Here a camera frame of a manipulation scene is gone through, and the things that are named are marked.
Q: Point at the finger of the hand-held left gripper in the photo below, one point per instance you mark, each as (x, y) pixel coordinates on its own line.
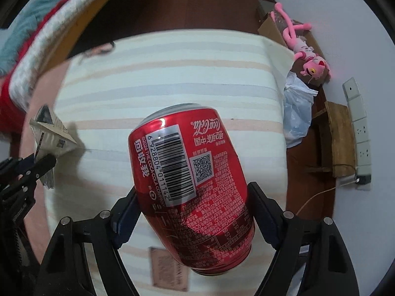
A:
(15, 164)
(41, 166)

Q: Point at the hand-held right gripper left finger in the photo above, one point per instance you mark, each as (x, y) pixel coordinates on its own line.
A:
(126, 219)

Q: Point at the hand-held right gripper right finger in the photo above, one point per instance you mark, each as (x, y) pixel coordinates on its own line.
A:
(265, 219)

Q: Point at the white paper wrapper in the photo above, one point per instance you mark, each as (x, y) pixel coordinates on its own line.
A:
(51, 129)

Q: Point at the red soda can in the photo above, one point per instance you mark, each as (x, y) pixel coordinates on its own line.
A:
(191, 191)

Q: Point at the red blanket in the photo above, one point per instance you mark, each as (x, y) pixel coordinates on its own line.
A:
(6, 111)

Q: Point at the white plastic bag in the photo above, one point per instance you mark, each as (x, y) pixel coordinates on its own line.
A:
(296, 114)

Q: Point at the wooden stool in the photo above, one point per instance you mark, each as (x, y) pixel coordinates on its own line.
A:
(339, 135)

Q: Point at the white grey patterned quilt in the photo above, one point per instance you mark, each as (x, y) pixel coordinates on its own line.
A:
(46, 37)

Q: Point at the small pink dark item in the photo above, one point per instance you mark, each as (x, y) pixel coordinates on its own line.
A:
(98, 49)

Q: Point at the white power strip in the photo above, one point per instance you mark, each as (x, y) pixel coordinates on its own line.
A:
(359, 129)

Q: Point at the wooden bed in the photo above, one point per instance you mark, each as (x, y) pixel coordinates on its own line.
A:
(74, 27)

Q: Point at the striped table cloth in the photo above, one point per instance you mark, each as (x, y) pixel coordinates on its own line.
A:
(169, 77)

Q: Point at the light blue blanket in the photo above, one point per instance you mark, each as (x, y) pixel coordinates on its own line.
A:
(31, 12)

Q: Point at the pink plush toy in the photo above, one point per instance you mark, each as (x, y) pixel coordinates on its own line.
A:
(314, 67)

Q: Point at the cardboard box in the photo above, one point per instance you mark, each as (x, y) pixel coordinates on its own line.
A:
(271, 27)

